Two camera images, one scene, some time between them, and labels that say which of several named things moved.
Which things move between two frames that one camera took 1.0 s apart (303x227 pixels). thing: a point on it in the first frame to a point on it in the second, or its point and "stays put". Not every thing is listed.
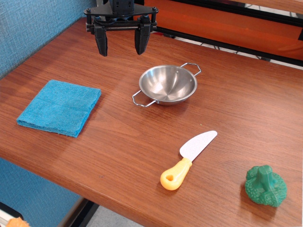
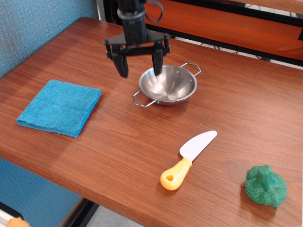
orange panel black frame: x=275 y=33 stays put
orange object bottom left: x=17 y=222 stays put
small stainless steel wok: x=168 y=84 stays put
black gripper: x=119 y=15 to x=138 y=40
